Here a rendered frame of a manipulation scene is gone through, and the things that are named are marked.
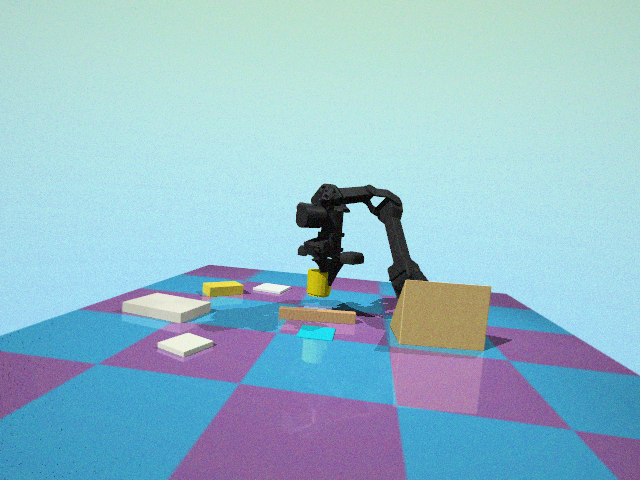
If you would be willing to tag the tan flat bar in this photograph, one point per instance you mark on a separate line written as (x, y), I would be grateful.
(318, 315)

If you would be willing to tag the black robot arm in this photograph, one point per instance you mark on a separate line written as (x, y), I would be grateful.
(327, 210)

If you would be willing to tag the small white flat block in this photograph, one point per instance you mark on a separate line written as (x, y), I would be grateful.
(185, 344)

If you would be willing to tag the yellow cup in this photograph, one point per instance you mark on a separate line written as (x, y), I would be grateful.
(317, 283)

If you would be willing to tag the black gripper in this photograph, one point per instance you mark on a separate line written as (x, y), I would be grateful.
(333, 266)

